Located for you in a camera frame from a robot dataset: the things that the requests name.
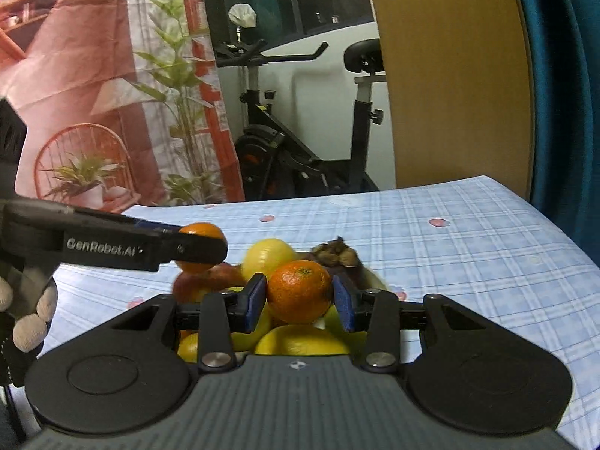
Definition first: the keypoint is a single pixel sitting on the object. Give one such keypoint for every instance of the white oval plate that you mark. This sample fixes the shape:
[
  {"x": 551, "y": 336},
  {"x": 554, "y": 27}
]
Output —
[{"x": 377, "y": 281}]

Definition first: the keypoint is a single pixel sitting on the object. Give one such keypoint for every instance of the orange tangerine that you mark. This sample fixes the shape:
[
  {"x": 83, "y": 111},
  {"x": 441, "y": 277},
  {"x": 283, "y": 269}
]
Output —
[
  {"x": 201, "y": 230},
  {"x": 300, "y": 290}
]

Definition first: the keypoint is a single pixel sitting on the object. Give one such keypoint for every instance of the yellow-green round fruit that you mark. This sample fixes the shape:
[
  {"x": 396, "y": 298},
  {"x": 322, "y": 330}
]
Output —
[
  {"x": 328, "y": 321},
  {"x": 246, "y": 341}
]

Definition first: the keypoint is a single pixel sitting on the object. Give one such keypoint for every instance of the person's left hand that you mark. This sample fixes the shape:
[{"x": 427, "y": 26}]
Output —
[{"x": 30, "y": 333}]

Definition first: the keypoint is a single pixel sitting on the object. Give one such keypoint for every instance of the blue plaid tablecloth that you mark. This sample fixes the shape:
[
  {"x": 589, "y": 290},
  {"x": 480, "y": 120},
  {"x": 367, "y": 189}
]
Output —
[{"x": 468, "y": 253}]

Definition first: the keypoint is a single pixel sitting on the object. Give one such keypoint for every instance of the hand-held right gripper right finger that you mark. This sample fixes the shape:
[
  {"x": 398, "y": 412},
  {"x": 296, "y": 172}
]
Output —
[{"x": 344, "y": 304}]

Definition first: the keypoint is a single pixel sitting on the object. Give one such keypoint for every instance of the yellow lemon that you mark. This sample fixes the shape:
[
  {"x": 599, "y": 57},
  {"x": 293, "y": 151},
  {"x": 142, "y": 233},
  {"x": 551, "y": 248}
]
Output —
[
  {"x": 300, "y": 342},
  {"x": 187, "y": 349},
  {"x": 267, "y": 255}
]

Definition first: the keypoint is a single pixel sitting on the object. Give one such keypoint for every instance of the dark purple mangosteen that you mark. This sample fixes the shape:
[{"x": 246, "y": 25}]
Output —
[{"x": 361, "y": 273}]

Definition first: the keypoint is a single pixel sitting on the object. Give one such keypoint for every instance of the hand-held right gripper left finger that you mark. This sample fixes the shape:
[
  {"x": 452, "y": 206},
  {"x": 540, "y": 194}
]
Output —
[{"x": 255, "y": 300}]

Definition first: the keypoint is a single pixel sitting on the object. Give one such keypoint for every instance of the wooden board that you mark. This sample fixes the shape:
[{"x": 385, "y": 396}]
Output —
[{"x": 445, "y": 79}]

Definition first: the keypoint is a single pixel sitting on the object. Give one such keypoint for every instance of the printed wall tapestry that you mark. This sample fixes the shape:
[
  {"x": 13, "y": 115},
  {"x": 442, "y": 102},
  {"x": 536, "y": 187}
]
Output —
[{"x": 93, "y": 56}]

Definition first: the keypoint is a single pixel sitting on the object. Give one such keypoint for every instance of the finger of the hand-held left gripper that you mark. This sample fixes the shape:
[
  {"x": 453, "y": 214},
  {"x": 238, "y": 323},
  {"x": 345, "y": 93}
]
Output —
[
  {"x": 154, "y": 227},
  {"x": 201, "y": 249}
]

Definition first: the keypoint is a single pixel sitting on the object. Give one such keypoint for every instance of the red apple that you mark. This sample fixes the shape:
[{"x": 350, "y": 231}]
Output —
[{"x": 206, "y": 281}]

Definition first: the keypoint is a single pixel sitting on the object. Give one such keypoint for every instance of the black exercise bike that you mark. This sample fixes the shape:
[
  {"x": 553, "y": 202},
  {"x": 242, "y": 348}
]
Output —
[{"x": 281, "y": 150}]

